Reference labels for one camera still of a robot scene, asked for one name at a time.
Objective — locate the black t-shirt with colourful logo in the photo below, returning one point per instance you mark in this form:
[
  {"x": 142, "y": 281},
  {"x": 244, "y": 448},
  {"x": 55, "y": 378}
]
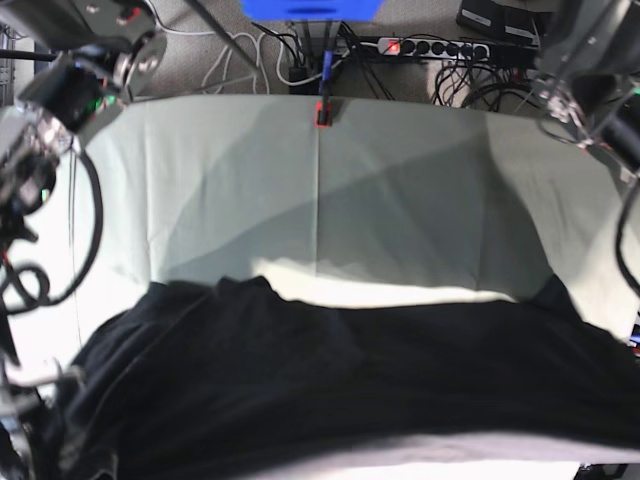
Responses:
[{"x": 218, "y": 382}]

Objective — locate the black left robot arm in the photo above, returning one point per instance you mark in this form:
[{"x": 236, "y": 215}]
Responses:
[{"x": 588, "y": 89}]

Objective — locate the black power strip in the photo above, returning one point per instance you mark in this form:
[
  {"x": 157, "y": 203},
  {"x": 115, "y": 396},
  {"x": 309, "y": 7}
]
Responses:
[{"x": 433, "y": 49}]

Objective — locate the blue box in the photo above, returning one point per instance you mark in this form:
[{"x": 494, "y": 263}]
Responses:
[{"x": 321, "y": 10}]

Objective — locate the red black clamp middle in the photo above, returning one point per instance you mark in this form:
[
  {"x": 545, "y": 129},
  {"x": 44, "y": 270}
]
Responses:
[{"x": 323, "y": 116}]

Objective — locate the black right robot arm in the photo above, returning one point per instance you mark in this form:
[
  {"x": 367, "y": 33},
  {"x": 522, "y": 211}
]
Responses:
[{"x": 105, "y": 53}]

